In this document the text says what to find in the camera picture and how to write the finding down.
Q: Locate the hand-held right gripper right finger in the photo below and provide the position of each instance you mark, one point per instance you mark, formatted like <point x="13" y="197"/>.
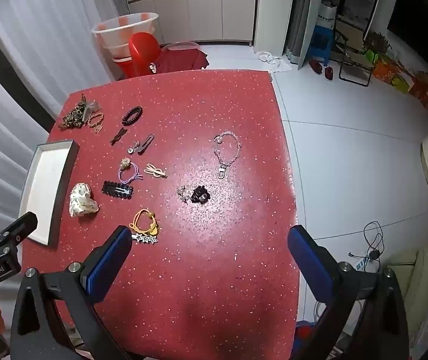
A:
<point x="307" y="260"/>

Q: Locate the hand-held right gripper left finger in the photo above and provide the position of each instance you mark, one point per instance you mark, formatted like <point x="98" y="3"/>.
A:
<point x="107" y="262"/>

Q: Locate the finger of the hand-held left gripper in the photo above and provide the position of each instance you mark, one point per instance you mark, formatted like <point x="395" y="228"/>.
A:
<point x="20" y="227"/>

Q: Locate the grey white tray box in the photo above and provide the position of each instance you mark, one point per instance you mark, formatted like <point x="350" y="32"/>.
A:
<point x="45" y="180"/>

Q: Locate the white dotted scrunchie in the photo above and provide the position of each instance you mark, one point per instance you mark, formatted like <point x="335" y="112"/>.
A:
<point x="82" y="204"/>

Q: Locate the black beaded snap clip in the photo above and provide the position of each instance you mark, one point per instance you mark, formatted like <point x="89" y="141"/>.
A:
<point x="118" y="190"/>

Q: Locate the silver star hair clip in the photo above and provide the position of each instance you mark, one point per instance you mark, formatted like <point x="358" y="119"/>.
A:
<point x="144" y="238"/>

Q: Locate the white power strip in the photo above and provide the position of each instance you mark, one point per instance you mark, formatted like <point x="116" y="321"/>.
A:
<point x="364" y="264"/>

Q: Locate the beige bow hair clip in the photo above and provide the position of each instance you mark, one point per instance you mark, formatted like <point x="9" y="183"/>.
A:
<point x="154" y="170"/>

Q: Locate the beige sofa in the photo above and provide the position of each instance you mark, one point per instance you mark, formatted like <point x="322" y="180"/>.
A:
<point x="424" y="270"/>

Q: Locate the black bow hair clip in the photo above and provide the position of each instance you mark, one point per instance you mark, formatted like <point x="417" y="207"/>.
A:
<point x="117" y="137"/>

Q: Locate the clear hair claw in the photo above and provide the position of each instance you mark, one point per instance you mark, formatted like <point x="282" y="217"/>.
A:
<point x="92" y="105"/>

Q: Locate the white curtain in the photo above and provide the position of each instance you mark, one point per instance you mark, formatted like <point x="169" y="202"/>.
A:
<point x="41" y="37"/>

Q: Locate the red plastic bucket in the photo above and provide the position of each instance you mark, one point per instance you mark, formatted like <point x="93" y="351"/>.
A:
<point x="122" y="68"/>

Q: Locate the red shoe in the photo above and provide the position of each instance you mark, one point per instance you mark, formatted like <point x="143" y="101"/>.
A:
<point x="328" y="73"/>
<point x="315" y="66"/>

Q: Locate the white cloth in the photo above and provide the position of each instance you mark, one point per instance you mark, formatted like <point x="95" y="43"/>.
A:
<point x="276" y="63"/>

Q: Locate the black folding chair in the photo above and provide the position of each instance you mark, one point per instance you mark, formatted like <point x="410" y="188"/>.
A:
<point x="356" y="58"/>

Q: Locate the pile of orange packets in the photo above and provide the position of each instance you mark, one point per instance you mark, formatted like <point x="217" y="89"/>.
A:
<point x="424" y="86"/>

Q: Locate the white laundry basket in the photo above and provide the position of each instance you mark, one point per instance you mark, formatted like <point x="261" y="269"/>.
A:
<point x="120" y="37"/>

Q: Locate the red plastic stool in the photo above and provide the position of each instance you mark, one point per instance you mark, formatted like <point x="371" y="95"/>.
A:
<point x="142" y="48"/>

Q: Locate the red cloth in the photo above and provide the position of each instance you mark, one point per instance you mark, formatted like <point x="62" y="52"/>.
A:
<point x="184" y="60"/>

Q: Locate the blue plastic stool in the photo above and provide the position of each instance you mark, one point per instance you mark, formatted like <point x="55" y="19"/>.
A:
<point x="321" y="41"/>

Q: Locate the grey curtain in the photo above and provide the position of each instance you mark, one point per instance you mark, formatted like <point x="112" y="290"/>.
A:
<point x="304" y="15"/>

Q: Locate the white shopping bag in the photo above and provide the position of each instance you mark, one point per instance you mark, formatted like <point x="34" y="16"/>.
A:
<point x="326" y="15"/>

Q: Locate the white cabinet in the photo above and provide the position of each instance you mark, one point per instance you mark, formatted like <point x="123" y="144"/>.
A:
<point x="206" y="11"/>

